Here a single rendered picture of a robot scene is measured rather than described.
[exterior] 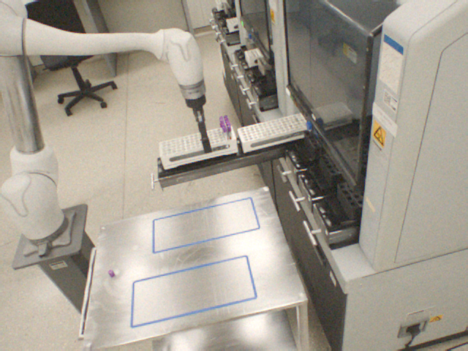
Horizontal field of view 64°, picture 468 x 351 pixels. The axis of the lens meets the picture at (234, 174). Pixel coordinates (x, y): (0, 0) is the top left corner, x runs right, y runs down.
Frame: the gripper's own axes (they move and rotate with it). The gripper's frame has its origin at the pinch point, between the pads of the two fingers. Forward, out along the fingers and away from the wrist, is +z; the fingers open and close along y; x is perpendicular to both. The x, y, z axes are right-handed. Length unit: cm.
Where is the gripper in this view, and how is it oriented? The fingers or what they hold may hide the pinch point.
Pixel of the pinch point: (205, 140)
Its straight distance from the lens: 146.3
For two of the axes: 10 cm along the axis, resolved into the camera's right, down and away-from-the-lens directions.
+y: 2.0, 6.3, -7.5
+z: 1.4, 7.4, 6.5
